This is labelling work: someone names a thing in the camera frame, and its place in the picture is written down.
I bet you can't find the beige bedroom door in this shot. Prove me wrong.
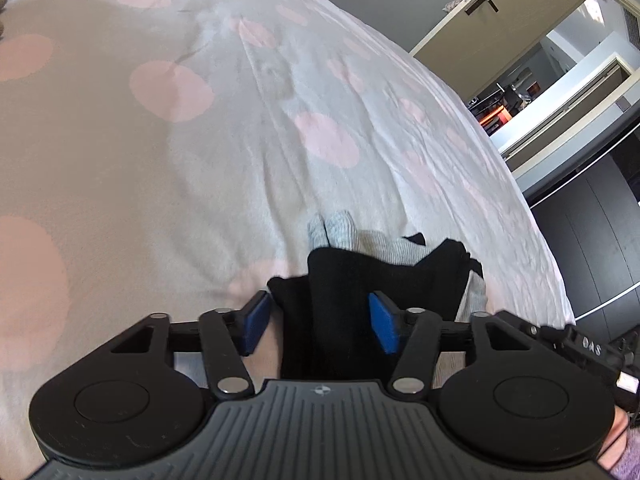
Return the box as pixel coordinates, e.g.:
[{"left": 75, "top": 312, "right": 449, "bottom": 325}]
[{"left": 410, "top": 0, "right": 585, "bottom": 101}]

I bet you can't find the black wardrobe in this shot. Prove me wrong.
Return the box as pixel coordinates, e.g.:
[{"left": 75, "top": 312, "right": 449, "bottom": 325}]
[{"left": 533, "top": 133, "right": 639, "bottom": 341}]

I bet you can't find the pink polka dot bedsheet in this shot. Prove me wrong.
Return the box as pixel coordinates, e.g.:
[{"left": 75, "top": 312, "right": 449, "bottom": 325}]
[{"left": 1, "top": 0, "right": 573, "bottom": 479}]

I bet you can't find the grey and black sweater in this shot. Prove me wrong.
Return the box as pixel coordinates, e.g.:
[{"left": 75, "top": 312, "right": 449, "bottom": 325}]
[{"left": 266, "top": 210, "right": 490, "bottom": 382}]

